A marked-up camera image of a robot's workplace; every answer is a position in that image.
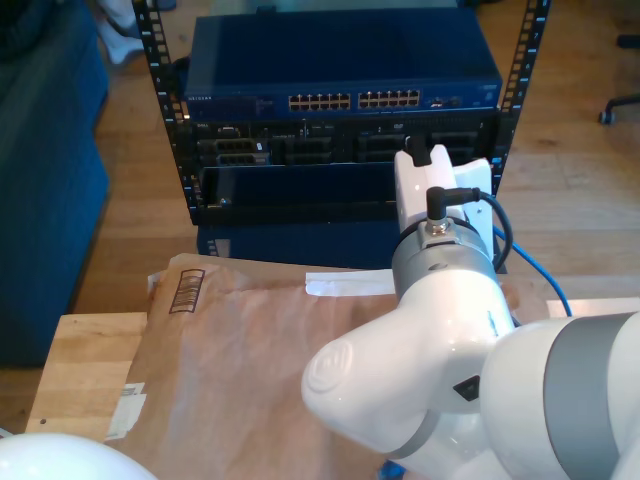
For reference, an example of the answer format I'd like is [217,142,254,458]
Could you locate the person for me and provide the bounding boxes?
[94,0,147,65]

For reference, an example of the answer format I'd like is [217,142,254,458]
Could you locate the black rack frame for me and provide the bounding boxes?
[133,0,554,226]

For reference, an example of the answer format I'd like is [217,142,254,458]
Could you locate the black office chair base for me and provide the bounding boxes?
[598,32,640,126]

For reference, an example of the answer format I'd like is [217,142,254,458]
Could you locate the blue sofa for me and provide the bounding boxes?
[0,0,111,369]

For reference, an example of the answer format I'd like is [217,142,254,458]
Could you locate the blue network cable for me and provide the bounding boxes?
[377,225,574,480]

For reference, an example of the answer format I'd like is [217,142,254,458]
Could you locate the black gripper connector cable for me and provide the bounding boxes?
[424,185,515,269]

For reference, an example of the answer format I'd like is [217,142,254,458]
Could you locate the brown paper mailer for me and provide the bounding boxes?
[94,252,551,480]

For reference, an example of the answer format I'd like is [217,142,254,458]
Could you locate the blue network switch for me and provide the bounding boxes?
[183,14,503,119]

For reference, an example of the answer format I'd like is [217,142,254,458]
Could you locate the black rack server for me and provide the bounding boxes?
[192,113,501,166]

